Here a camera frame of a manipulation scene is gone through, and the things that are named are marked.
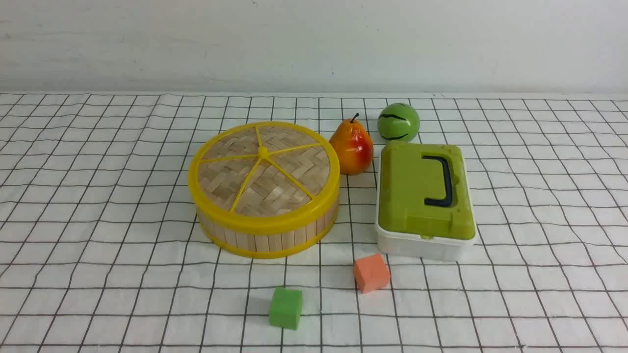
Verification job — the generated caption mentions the orange red toy pear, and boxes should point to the orange red toy pear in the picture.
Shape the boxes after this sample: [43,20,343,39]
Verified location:
[329,113,374,175]

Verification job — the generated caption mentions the yellow bamboo steamer lid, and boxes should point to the yellow bamboo steamer lid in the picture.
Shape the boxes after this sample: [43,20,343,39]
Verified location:
[188,121,340,235]

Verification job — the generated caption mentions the green toy watermelon ball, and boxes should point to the green toy watermelon ball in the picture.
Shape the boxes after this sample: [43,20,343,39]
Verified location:
[377,102,420,142]

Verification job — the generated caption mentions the green foam cube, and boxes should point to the green foam cube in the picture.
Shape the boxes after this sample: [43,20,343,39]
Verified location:
[268,287,303,330]

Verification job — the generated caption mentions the white checkered tablecloth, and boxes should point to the white checkered tablecloth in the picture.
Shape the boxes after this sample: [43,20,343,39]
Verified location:
[0,92,628,353]

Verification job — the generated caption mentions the bamboo steamer basket base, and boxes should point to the bamboo steamer basket base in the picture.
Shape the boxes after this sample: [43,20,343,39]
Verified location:
[197,197,340,259]

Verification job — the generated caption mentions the orange foam cube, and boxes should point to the orange foam cube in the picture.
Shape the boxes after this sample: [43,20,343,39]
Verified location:
[353,253,391,294]

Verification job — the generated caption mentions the green lidded white box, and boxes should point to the green lidded white box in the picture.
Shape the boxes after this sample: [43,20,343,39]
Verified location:
[374,141,477,262]

